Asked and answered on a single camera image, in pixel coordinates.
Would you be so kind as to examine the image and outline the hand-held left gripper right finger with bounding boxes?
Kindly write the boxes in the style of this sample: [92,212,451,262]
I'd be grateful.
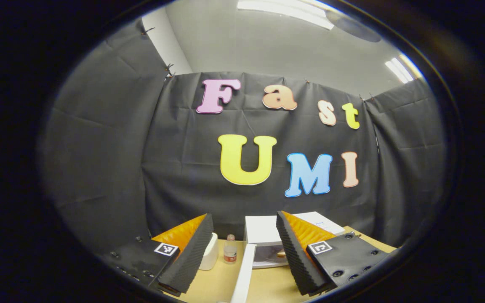
[276,210,397,296]

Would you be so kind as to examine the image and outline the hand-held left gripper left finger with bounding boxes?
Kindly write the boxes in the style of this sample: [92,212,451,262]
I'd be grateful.
[101,213,214,295]

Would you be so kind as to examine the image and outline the white microwave oven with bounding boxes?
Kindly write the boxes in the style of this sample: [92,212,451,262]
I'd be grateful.
[230,211,346,303]

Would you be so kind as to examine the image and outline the white toaster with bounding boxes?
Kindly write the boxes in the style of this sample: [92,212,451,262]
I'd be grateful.
[198,232,219,271]

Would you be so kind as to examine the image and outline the clear plastic water bottle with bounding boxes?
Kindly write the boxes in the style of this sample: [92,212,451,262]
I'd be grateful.
[224,234,237,264]

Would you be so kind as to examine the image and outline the black backdrop cloth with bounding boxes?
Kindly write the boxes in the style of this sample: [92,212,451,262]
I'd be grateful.
[38,19,447,253]

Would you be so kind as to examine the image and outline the small ceiling light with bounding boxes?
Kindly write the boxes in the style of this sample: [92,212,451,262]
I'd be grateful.
[385,54,425,84]

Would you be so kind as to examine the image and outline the long ceiling light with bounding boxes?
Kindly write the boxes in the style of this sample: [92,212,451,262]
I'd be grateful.
[237,0,335,30]

